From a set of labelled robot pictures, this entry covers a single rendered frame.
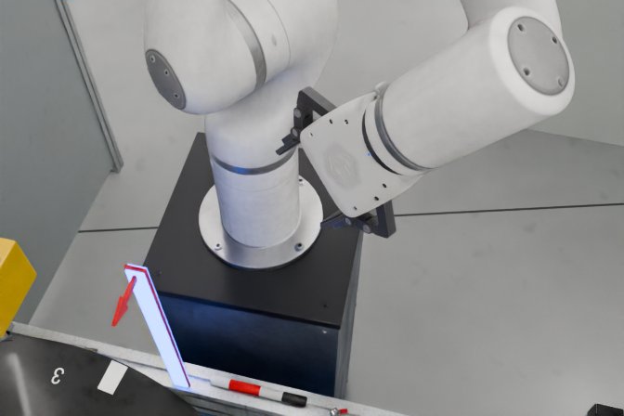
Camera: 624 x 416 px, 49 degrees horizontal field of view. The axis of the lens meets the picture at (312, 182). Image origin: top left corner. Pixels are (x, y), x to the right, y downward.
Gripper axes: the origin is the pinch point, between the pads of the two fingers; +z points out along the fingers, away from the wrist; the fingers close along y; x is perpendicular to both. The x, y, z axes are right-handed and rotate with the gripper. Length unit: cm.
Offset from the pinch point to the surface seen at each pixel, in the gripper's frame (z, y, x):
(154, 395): 9.5, 10.0, -23.2
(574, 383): 71, 87, 91
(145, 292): 13.7, 1.0, -17.1
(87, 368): 11.4, 4.2, -26.8
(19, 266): 35.8, -9.9, -22.1
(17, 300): 38.5, -6.2, -23.9
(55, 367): 12.0, 2.5, -29.2
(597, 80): 63, 23, 161
